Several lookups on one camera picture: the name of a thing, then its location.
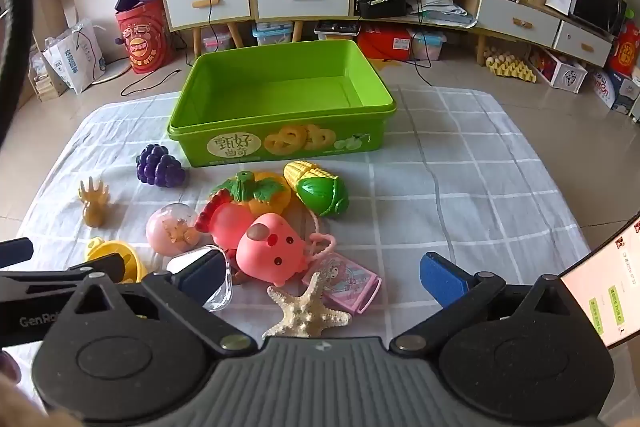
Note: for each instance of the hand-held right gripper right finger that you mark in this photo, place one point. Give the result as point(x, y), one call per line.
point(440, 277)

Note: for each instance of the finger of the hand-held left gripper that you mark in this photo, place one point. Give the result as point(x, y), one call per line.
point(60, 274)
point(15, 253)

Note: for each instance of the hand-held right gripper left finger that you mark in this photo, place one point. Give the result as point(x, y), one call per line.
point(200, 274)

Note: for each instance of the clear plastic bottle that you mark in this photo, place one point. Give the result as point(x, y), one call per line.
point(223, 298)

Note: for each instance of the pink capsule ball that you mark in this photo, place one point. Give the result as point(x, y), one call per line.
point(167, 229)

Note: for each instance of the pink toy peach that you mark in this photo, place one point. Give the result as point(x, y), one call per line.
point(227, 222)

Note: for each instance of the yellow toy cup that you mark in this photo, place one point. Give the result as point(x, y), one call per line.
point(117, 252)

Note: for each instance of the pink toy pig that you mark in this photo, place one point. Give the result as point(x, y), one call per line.
point(270, 252)

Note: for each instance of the pink cartoon print box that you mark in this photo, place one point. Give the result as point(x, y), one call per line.
point(345, 282)

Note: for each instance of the orange toy pumpkin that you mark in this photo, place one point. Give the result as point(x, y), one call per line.
point(270, 202)

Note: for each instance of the beige starfish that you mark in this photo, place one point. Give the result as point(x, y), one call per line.
point(300, 312)

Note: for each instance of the purple toy grapes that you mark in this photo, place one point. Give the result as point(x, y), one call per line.
point(160, 167)

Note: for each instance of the toy corn with green husk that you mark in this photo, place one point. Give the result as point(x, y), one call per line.
point(315, 194)

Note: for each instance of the green plastic box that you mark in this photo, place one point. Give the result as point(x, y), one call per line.
point(280, 87)

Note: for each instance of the person's left hand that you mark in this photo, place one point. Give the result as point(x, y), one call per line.
point(9, 367)

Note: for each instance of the fuzzy beige sleeve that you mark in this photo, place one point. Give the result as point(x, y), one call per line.
point(25, 407)

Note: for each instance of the checked grey blanket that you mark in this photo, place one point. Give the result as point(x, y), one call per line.
point(475, 187)

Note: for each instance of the smartphone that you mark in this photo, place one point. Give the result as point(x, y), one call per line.
point(610, 287)

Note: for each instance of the white shopping bag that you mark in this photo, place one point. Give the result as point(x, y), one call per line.
point(75, 59)

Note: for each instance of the yellow star floor sticker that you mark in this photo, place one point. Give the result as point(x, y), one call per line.
point(385, 63)

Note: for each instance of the yellow egg tray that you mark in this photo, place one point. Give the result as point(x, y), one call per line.
point(512, 67)

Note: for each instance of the clear bin with pastel contents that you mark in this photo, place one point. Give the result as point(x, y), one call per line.
point(429, 46)

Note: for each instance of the clear bin with pink contents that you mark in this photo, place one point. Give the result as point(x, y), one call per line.
point(217, 42)

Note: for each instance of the wooden bookshelf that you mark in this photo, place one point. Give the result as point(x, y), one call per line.
point(47, 22)

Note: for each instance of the white box with logo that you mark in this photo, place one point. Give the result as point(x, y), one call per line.
point(565, 74)

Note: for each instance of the red printed bucket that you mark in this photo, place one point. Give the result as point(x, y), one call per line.
point(142, 42)

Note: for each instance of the red cardboard box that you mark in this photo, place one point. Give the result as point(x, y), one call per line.
point(385, 42)

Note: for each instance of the blue lid storage bin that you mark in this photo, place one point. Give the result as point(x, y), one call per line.
point(272, 36)

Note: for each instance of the pale cloth and paper pile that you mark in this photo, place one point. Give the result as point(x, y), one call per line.
point(440, 9)

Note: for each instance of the black lid storage bin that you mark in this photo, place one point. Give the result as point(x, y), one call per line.
point(336, 29)

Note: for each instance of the wooden low sideboard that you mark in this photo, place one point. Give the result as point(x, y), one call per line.
point(465, 7)

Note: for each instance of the microwave oven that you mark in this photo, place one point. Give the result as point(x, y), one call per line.
point(597, 4)

